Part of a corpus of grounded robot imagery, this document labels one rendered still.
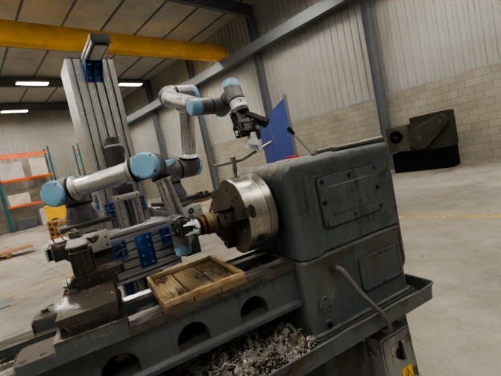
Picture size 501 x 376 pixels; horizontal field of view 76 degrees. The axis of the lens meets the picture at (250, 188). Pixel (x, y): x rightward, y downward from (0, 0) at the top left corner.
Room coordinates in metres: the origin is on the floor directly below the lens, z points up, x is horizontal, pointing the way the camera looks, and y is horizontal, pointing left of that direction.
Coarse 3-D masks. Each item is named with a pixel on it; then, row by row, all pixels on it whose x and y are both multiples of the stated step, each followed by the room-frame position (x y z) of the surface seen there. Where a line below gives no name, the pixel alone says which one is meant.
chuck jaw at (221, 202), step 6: (216, 192) 1.36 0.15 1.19; (222, 192) 1.37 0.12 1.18; (216, 198) 1.34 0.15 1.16; (222, 198) 1.35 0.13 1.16; (216, 204) 1.32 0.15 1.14; (222, 204) 1.32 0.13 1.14; (228, 204) 1.33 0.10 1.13; (210, 210) 1.30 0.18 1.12; (216, 210) 1.30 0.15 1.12; (222, 210) 1.31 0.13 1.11; (228, 210) 1.33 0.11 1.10
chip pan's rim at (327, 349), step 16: (416, 288) 1.45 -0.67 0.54; (400, 304) 1.28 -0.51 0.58; (416, 304) 1.32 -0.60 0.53; (368, 320) 1.20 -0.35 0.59; (336, 336) 1.12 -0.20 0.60; (352, 336) 1.16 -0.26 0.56; (320, 352) 1.09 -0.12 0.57; (336, 352) 1.12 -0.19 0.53; (288, 368) 1.03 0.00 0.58; (304, 368) 1.06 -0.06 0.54
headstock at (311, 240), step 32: (288, 160) 1.43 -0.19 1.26; (320, 160) 1.27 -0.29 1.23; (352, 160) 1.35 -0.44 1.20; (384, 160) 1.45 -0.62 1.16; (288, 192) 1.21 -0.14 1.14; (320, 192) 1.26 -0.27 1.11; (352, 192) 1.33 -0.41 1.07; (384, 192) 1.43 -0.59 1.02; (288, 224) 1.24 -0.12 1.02; (320, 224) 1.26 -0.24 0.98; (352, 224) 1.33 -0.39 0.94; (384, 224) 1.41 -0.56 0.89; (288, 256) 1.28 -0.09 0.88; (320, 256) 1.23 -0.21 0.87
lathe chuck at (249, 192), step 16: (240, 176) 1.32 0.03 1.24; (224, 192) 1.34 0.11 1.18; (240, 192) 1.21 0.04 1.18; (256, 192) 1.23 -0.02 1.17; (240, 208) 1.23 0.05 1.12; (256, 208) 1.20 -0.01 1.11; (240, 224) 1.26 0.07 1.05; (256, 224) 1.19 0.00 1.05; (240, 240) 1.30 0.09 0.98; (256, 240) 1.22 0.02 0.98
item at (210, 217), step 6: (198, 216) 1.26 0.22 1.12; (204, 216) 1.25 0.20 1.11; (210, 216) 1.24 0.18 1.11; (204, 222) 1.23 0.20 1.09; (210, 222) 1.23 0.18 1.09; (216, 222) 1.24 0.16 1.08; (204, 228) 1.22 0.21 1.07; (210, 228) 1.23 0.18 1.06; (216, 228) 1.24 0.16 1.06; (204, 234) 1.25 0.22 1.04
